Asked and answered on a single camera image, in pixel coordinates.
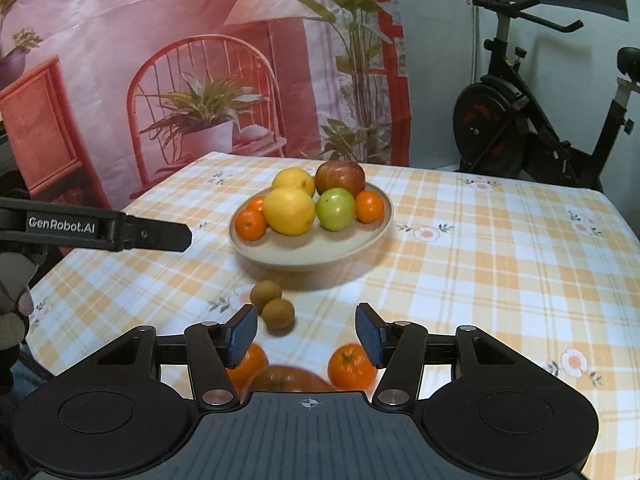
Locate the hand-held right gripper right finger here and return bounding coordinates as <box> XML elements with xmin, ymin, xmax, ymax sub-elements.
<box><xmin>354</xmin><ymin>303</ymin><xmax>531</xmax><ymax>407</ymax></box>

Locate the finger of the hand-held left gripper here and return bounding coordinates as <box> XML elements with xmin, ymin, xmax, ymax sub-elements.
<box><xmin>122</xmin><ymin>214</ymin><xmax>193</xmax><ymax>254</ymax></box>

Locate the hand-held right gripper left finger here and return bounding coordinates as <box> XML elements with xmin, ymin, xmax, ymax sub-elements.
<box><xmin>95</xmin><ymin>304</ymin><xmax>259</xmax><ymax>407</ymax></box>

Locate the brown kiwi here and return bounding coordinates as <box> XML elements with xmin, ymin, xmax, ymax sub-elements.
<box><xmin>250</xmin><ymin>280</ymin><xmax>283</xmax><ymax>308</ymax></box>
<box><xmin>262</xmin><ymin>298</ymin><xmax>296</xmax><ymax>332</ymax></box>

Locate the red apple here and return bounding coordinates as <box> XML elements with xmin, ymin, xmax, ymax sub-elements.
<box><xmin>315</xmin><ymin>161</ymin><xmax>367</xmax><ymax>198</ymax></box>
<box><xmin>242</xmin><ymin>365</ymin><xmax>336</xmax><ymax>393</ymax></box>

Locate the beige plate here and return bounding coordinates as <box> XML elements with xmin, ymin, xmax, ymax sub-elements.
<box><xmin>228</xmin><ymin>182</ymin><xmax>394</xmax><ymax>273</ymax></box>

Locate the yellow lemon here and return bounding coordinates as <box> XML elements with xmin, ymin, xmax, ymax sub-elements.
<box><xmin>262</xmin><ymin>187</ymin><xmax>317</xmax><ymax>237</ymax></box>
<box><xmin>271</xmin><ymin>167</ymin><xmax>317</xmax><ymax>201</ymax></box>

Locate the green apple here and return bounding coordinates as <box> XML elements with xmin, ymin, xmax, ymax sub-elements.
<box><xmin>316</xmin><ymin>187</ymin><xmax>357</xmax><ymax>232</ymax></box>

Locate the person's left hand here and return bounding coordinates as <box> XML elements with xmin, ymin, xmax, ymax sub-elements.
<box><xmin>0</xmin><ymin>252</ymin><xmax>37</xmax><ymax>357</ymax></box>

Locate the orange checked tablecloth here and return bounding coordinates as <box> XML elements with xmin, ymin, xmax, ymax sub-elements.
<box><xmin>25</xmin><ymin>151</ymin><xmax>640</xmax><ymax>480</ymax></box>

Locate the black exercise bike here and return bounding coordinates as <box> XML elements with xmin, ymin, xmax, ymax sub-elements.
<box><xmin>452</xmin><ymin>0</ymin><xmax>640</xmax><ymax>191</ymax></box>

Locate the printed wall tapestry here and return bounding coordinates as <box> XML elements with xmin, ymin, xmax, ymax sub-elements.
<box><xmin>0</xmin><ymin>0</ymin><xmax>413</xmax><ymax>211</ymax></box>

